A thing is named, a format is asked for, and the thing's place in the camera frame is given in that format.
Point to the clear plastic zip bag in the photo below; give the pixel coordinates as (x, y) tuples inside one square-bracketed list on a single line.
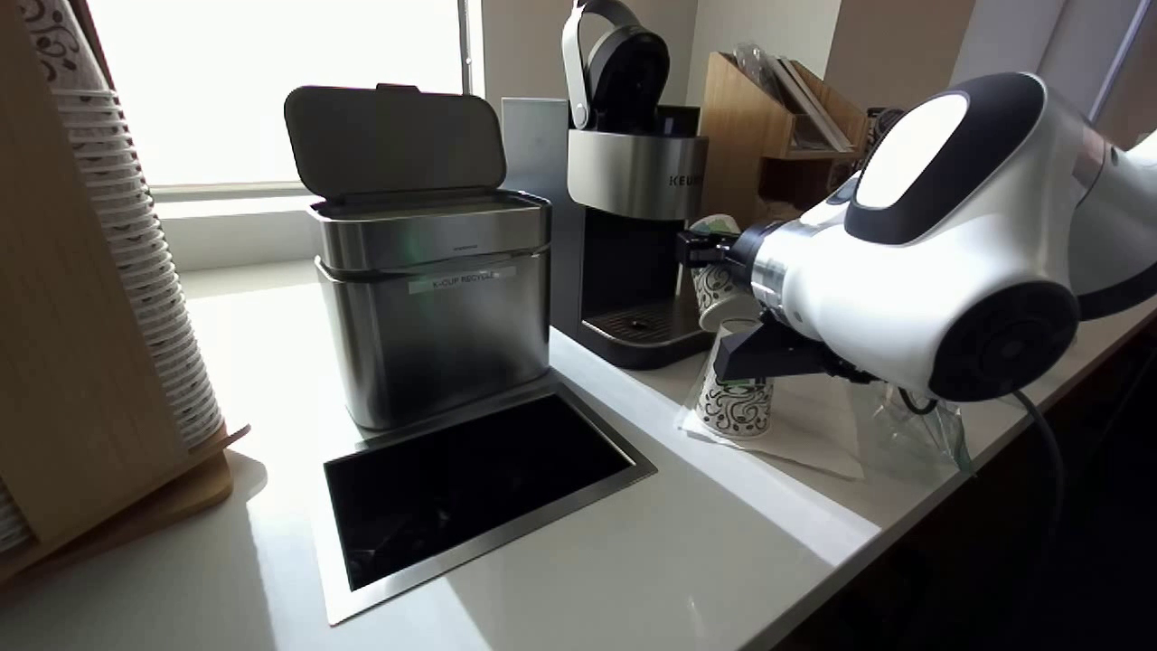
[(925, 431)]

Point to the black silver coffee machine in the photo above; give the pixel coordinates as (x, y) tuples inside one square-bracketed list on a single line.
[(636, 167)]

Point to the stainless steel trash bin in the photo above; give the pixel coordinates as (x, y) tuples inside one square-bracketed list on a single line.
[(437, 275)]

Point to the wooden cup dispenser box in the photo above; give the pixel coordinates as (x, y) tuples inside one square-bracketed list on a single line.
[(85, 429)]

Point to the countertop trash chute opening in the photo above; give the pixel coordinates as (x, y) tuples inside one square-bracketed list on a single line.
[(401, 514)]

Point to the stack of paper cups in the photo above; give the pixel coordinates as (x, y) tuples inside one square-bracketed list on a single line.
[(114, 181)]

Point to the wooden condiment organizer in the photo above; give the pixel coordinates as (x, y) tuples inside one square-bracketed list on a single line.
[(765, 152)]

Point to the patterned paper cup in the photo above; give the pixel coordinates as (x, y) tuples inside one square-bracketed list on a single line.
[(731, 407), (723, 303)]

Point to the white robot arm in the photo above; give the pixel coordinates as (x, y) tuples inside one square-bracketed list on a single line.
[(962, 259)]

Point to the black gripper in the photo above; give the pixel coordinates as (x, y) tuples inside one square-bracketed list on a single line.
[(765, 350)]

